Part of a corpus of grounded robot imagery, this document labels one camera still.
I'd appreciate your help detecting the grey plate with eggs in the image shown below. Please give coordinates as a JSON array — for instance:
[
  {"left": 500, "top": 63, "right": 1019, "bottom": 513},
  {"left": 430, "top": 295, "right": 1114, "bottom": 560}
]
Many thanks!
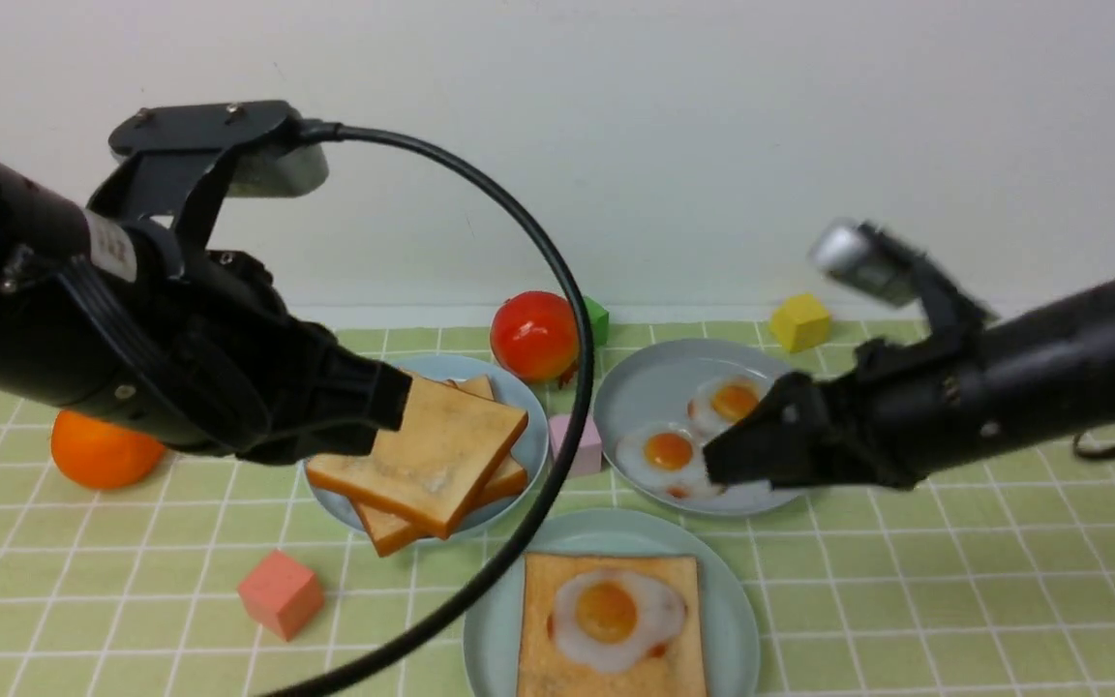
[{"left": 593, "top": 337, "right": 805, "bottom": 517}]

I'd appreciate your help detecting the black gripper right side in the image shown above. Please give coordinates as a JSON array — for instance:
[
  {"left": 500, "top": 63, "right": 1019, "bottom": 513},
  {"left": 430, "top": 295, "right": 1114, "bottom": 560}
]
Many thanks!
[{"left": 702, "top": 339, "right": 964, "bottom": 490}]

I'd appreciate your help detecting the fried egg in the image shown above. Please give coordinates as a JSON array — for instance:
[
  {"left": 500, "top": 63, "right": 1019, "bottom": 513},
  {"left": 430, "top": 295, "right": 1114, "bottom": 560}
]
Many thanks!
[
  {"left": 614, "top": 422, "right": 726, "bottom": 501},
  {"left": 686, "top": 375, "right": 768, "bottom": 438},
  {"left": 546, "top": 568, "right": 687, "bottom": 675}
]

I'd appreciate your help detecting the wrist camera right side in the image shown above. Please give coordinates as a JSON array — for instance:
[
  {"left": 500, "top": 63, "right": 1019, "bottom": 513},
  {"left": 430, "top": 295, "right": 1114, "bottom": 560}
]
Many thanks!
[{"left": 807, "top": 219, "right": 999, "bottom": 342}]

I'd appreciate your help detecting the black camera cable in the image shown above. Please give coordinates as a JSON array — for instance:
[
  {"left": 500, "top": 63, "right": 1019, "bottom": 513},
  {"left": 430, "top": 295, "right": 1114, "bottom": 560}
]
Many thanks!
[{"left": 256, "top": 120, "right": 597, "bottom": 697}]

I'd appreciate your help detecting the wrist camera left side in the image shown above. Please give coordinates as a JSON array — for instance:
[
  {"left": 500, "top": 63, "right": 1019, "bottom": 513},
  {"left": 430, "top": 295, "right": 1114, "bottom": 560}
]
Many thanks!
[{"left": 87, "top": 101, "right": 329, "bottom": 251}]

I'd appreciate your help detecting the green checked tablecloth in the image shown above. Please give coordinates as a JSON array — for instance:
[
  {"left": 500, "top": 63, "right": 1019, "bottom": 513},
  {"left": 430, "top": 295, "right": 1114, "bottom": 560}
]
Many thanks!
[{"left": 0, "top": 316, "right": 1115, "bottom": 697}]

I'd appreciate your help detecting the red tomato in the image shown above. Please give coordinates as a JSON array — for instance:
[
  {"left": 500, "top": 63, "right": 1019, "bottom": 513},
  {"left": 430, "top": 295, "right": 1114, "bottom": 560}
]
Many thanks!
[{"left": 489, "top": 290, "right": 580, "bottom": 388}]

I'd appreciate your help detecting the toast slice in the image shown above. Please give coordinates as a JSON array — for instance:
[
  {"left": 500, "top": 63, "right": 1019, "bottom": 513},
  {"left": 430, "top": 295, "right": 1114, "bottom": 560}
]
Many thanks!
[
  {"left": 515, "top": 553, "right": 708, "bottom": 696},
  {"left": 306, "top": 374, "right": 529, "bottom": 539},
  {"left": 349, "top": 374, "right": 530, "bottom": 559}
]

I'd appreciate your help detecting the orange mandarin fruit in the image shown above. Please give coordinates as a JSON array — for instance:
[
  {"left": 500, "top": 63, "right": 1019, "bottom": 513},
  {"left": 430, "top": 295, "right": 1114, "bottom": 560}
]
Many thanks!
[{"left": 50, "top": 410, "right": 167, "bottom": 490}]

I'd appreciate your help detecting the blue plate with toast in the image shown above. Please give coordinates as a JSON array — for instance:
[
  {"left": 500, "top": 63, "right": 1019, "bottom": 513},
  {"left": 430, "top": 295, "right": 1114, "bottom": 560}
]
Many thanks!
[{"left": 309, "top": 354, "right": 552, "bottom": 556}]

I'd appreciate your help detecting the green cube block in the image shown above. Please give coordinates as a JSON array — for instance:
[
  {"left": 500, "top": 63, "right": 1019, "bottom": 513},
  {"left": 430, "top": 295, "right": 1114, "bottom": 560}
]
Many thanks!
[{"left": 583, "top": 296, "right": 611, "bottom": 348}]

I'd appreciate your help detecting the light teal front plate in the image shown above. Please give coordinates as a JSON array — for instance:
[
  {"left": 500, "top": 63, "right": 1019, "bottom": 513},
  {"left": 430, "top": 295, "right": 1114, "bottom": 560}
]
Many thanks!
[{"left": 462, "top": 509, "right": 762, "bottom": 696}]

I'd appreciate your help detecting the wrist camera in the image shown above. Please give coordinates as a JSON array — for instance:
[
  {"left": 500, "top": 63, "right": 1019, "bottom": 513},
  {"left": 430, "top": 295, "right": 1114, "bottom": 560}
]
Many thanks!
[
  {"left": 87, "top": 101, "right": 329, "bottom": 251},
  {"left": 807, "top": 219, "right": 999, "bottom": 342}
]

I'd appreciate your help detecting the pink cube block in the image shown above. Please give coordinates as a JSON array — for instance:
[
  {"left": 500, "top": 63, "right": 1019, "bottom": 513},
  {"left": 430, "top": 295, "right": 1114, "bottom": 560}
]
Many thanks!
[{"left": 549, "top": 413, "right": 603, "bottom": 480}]

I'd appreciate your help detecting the salmon red cube block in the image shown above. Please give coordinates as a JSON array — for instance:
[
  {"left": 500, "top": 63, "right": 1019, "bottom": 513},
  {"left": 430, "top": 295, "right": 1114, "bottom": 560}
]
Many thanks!
[{"left": 236, "top": 550, "right": 326, "bottom": 643}]

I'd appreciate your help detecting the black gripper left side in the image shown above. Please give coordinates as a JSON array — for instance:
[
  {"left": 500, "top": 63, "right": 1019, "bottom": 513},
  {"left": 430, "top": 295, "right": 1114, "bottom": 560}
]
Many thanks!
[{"left": 59, "top": 258, "right": 413, "bottom": 464}]

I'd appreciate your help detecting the yellow cube block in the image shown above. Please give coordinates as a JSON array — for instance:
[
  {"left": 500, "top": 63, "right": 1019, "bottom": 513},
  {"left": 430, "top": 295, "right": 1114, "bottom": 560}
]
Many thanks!
[{"left": 768, "top": 294, "right": 832, "bottom": 354}]

